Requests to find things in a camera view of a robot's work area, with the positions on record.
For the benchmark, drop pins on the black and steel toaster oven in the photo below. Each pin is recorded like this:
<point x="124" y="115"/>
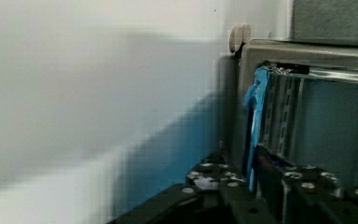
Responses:
<point x="310" y="113"/>

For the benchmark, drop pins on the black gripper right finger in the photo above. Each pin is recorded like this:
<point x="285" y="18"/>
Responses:
<point x="303" y="194"/>

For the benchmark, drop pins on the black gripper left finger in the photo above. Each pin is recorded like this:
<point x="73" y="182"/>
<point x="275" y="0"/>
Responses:
<point x="214" y="192"/>

